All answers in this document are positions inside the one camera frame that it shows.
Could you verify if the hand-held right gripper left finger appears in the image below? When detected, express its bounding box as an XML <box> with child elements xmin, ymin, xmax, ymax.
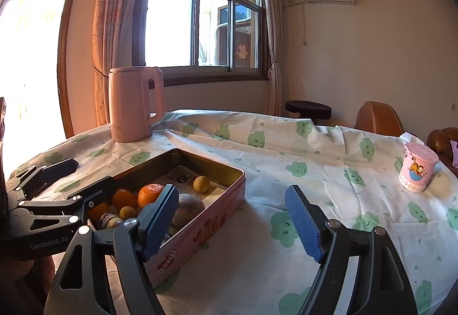
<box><xmin>44</xmin><ymin>184</ymin><xmax>179</xmax><ymax>315</ymax></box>

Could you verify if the orange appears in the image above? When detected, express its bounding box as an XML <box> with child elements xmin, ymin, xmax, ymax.
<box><xmin>138</xmin><ymin>184</ymin><xmax>166</xmax><ymax>213</ymax></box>
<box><xmin>112</xmin><ymin>188</ymin><xmax>138</xmax><ymax>210</ymax></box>
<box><xmin>88</xmin><ymin>202</ymin><xmax>111</xmax><ymax>223</ymax></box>

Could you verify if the pink metal tin box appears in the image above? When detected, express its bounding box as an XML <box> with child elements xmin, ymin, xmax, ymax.
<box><xmin>87</xmin><ymin>148</ymin><xmax>246</xmax><ymax>289</ymax></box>

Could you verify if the pink electric kettle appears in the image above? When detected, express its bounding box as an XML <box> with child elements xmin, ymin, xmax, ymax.
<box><xmin>108</xmin><ymin>66</ymin><xmax>165</xmax><ymax>143</ymax></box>

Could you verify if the large purple round fruit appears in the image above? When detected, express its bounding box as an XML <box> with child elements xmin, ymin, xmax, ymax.
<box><xmin>171</xmin><ymin>193</ymin><xmax>206</xmax><ymax>228</ymax></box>

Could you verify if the black round stool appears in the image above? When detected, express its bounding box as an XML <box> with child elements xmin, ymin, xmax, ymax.
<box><xmin>285</xmin><ymin>100</ymin><xmax>332</xmax><ymax>126</ymax></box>

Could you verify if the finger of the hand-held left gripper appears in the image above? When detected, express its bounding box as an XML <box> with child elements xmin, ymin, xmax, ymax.
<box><xmin>7</xmin><ymin>158</ymin><xmax>79</xmax><ymax>198</ymax></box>
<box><xmin>16</xmin><ymin>176</ymin><xmax>117</xmax><ymax>231</ymax></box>

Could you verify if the air conditioner cord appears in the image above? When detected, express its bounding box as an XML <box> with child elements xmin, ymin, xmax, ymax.
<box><xmin>283</xmin><ymin>2</ymin><xmax>306</xmax><ymax>45</ymax></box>

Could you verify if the beige patterned curtain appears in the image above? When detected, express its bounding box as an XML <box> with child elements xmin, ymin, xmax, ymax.
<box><xmin>263</xmin><ymin>0</ymin><xmax>287</xmax><ymax>115</ymax></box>
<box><xmin>92</xmin><ymin>0</ymin><xmax>158</xmax><ymax>126</ymax></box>

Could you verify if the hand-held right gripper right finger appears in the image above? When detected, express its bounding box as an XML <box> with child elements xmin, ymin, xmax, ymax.
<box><xmin>285</xmin><ymin>184</ymin><xmax>418</xmax><ymax>315</ymax></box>

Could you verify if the sliding glass window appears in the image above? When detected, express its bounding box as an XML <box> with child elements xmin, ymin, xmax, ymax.
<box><xmin>134</xmin><ymin>0</ymin><xmax>269</xmax><ymax>83</ymax></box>

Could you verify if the pink cartoon print cup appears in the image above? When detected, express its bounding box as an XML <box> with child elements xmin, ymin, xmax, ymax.
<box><xmin>398</xmin><ymin>142</ymin><xmax>439</xmax><ymax>193</ymax></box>

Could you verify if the small yellow-brown round fruit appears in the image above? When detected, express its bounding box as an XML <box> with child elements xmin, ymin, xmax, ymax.
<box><xmin>193</xmin><ymin>175</ymin><xmax>210</xmax><ymax>194</ymax></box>

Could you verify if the white tablecloth with green clouds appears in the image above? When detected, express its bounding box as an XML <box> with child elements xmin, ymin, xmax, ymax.
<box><xmin>12</xmin><ymin>108</ymin><xmax>458</xmax><ymax>315</ymax></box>

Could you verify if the brown leather armchair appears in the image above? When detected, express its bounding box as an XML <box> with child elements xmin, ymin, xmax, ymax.
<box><xmin>354</xmin><ymin>101</ymin><xmax>405</xmax><ymax>138</ymax></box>

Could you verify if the wooden framed glass door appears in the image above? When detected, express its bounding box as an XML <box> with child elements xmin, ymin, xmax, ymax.
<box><xmin>0</xmin><ymin>0</ymin><xmax>77</xmax><ymax>158</ymax></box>

